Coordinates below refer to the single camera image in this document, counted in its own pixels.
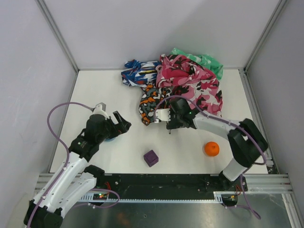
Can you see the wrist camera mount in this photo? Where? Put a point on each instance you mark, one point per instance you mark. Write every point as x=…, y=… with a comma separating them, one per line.
x=162, y=115
x=101, y=109

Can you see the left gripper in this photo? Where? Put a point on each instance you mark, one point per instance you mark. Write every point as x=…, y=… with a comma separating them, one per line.
x=115, y=125

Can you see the aluminium front rail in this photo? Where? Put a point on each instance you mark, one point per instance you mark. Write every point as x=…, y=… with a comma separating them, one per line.
x=257, y=183

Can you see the blue white patterned cloth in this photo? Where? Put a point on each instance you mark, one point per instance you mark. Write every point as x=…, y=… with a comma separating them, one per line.
x=139, y=73

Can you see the orange fruit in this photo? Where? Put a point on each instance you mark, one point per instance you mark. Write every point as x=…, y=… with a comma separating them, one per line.
x=211, y=149

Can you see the grey slotted cable duct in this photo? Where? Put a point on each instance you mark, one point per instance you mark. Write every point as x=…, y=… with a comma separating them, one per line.
x=216, y=198

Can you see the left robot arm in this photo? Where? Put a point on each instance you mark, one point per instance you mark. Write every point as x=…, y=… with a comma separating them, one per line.
x=75, y=177

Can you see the orange black camouflage cloth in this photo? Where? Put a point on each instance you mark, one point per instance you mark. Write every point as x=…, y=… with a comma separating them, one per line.
x=149, y=100

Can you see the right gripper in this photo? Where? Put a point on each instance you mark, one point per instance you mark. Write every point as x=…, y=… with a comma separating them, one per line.
x=173, y=118

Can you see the purple cube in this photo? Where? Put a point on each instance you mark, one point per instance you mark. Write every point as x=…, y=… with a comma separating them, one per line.
x=151, y=158

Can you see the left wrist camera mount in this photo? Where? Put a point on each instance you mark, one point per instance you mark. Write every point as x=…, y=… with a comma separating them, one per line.
x=101, y=109

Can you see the left aluminium frame post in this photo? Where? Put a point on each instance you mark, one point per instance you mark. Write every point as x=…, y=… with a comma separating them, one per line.
x=57, y=33

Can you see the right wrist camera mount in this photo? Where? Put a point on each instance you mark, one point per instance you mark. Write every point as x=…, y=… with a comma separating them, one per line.
x=162, y=115

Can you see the pink camouflage cloth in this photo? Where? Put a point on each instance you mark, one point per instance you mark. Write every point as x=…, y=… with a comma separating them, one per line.
x=190, y=81

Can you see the blue bowl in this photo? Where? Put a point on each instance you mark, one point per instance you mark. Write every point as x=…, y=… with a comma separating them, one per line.
x=111, y=140

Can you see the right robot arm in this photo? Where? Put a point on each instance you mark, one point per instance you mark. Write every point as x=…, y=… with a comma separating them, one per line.
x=246, y=141

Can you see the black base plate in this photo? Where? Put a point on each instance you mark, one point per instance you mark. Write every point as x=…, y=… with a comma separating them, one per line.
x=168, y=186

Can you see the right aluminium frame post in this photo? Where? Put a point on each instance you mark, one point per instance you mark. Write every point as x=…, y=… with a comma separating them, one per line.
x=266, y=31

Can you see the green white cloth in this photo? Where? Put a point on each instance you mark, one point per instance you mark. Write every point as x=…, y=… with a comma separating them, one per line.
x=204, y=60

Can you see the aluminium frame post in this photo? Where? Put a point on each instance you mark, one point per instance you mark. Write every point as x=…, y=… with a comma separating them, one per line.
x=266, y=31
x=57, y=33

